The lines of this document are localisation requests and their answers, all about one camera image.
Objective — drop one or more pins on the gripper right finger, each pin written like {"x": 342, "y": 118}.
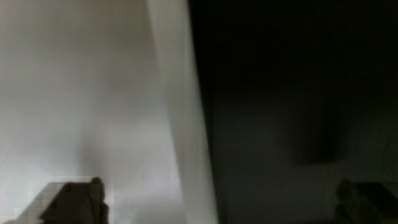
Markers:
{"x": 367, "y": 203}

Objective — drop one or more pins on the white square tabletop tray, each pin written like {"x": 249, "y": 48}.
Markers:
{"x": 100, "y": 109}

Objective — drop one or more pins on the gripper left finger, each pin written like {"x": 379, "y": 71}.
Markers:
{"x": 79, "y": 206}

